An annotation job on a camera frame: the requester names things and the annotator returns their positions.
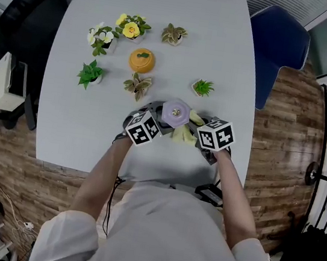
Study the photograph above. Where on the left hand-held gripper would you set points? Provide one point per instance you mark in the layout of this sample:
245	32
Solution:
142	129

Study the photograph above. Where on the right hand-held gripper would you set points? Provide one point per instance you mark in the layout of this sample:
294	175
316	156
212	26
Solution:
216	134

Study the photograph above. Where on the yellow knitted cloth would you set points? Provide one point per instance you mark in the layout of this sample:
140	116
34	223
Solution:
181	135

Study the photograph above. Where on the person's right forearm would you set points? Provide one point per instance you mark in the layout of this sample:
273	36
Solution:
233	204

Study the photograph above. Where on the person's left forearm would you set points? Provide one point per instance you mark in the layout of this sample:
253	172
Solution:
100	178

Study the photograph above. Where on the large-leaved variegated potted plant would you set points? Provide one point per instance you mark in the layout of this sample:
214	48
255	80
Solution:
136	85

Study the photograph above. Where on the spiky green potted plant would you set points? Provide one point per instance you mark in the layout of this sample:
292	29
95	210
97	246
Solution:
202	87

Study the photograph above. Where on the orange pumpkin-shaped jar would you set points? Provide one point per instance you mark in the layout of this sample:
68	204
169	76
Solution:
141	62

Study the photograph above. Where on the green leafy potted plant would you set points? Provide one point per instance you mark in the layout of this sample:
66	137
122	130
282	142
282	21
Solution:
90	73

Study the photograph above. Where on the small variegated potted plant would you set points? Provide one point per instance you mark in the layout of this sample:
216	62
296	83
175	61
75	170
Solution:
173	34

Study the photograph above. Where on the yellow flower potted plant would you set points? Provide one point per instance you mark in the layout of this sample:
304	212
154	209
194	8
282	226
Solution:
131	30

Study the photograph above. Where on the white flower potted plant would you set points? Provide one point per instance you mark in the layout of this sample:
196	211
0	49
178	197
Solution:
101	40

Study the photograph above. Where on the blue chair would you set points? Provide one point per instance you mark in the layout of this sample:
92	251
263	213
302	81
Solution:
277	43

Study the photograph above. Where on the person's white shirt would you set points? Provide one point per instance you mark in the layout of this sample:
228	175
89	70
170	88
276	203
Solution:
165	242

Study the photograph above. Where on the black bag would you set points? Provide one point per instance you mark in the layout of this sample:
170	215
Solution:
310	246

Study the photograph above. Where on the white printer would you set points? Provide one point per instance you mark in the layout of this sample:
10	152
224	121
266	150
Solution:
3	84

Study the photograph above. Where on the white power plug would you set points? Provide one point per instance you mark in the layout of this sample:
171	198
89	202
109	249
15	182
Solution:
28	224

